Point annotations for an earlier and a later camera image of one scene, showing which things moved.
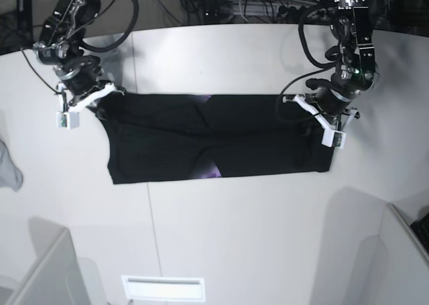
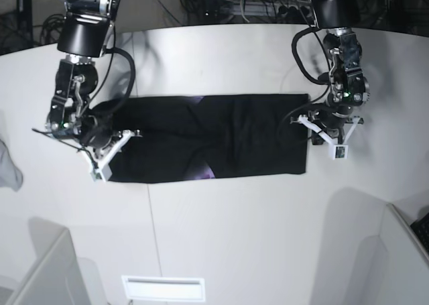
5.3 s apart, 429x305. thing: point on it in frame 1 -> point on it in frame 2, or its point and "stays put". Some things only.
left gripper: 80,75 -> 98,136
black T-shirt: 158,137 stays put
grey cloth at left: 11,176 stays put
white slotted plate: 165,288 stays put
